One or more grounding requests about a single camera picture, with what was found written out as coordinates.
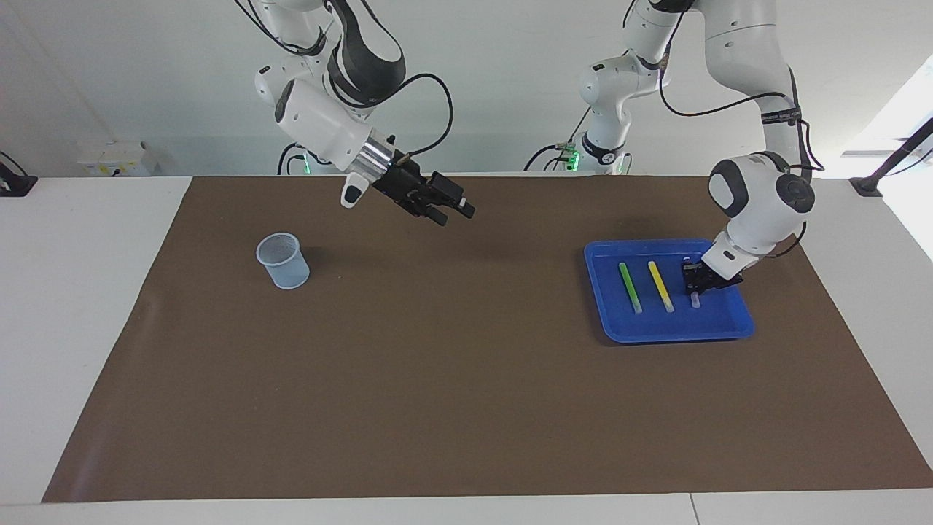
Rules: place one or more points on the white wall box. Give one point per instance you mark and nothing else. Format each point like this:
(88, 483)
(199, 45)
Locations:
(116, 159)

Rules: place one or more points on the black clamp with long rod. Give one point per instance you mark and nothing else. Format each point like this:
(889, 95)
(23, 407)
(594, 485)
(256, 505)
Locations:
(867, 184)

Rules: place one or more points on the brown table mat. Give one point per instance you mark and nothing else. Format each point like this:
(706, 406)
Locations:
(452, 394)

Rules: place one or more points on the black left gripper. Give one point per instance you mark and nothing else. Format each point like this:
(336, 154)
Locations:
(718, 278)

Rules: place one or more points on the black table clamp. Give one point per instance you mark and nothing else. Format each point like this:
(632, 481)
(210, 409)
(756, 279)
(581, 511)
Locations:
(14, 182)

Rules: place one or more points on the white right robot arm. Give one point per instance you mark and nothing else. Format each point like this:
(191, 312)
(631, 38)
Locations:
(321, 124)

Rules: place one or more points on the clear plastic cup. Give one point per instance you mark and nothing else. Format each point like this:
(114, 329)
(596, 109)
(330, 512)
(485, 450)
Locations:
(286, 266)

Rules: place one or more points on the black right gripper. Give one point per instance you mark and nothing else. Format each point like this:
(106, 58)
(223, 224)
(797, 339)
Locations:
(412, 186)

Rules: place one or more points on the blue plastic tray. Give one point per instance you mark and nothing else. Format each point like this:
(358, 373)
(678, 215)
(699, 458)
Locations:
(670, 324)

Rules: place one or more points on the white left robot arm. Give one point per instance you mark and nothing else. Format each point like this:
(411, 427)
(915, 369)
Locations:
(751, 65)

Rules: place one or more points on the green pen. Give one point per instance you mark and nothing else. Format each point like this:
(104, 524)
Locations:
(629, 286)

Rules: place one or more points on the yellow pen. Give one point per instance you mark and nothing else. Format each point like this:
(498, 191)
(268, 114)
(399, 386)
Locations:
(660, 285)

